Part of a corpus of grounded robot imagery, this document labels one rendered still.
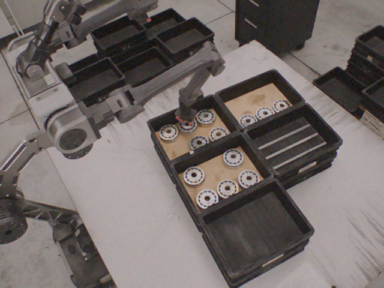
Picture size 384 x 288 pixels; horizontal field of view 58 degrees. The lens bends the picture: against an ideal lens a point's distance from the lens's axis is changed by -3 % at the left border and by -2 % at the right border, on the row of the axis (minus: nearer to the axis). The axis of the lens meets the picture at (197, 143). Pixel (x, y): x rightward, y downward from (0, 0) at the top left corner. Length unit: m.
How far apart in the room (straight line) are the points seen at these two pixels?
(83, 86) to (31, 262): 1.32
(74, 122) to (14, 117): 2.47
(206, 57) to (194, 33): 1.83
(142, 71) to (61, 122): 1.85
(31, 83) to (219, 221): 0.96
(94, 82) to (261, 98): 1.35
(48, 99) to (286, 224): 1.10
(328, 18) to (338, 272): 3.04
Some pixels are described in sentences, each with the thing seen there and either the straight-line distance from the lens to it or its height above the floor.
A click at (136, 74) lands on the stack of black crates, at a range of 2.94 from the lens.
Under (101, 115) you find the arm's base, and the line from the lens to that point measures 1.18.
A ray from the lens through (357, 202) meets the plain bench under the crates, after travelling 1.93.
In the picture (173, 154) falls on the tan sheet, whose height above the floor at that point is 0.83.
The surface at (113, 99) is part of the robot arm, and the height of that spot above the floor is 1.48.
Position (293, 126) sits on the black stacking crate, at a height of 0.83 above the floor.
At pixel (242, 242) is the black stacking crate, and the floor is 0.83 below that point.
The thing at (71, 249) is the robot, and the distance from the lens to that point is 2.39.
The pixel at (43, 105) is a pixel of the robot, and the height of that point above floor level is 1.53.
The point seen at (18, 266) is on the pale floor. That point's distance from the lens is 2.79.
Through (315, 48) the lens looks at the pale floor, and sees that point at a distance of 3.78.
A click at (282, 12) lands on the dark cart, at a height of 0.60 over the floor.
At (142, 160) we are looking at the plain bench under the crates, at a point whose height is 0.70.
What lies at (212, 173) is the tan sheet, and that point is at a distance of 1.74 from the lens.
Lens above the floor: 2.32
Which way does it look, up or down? 54 degrees down
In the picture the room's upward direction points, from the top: 6 degrees counter-clockwise
